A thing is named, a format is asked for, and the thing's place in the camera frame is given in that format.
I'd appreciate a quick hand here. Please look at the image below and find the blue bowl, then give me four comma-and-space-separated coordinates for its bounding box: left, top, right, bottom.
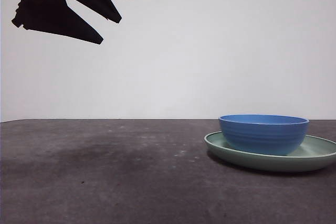
218, 114, 310, 156

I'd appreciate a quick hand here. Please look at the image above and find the pale green plate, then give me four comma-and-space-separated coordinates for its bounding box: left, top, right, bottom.
204, 131, 336, 173

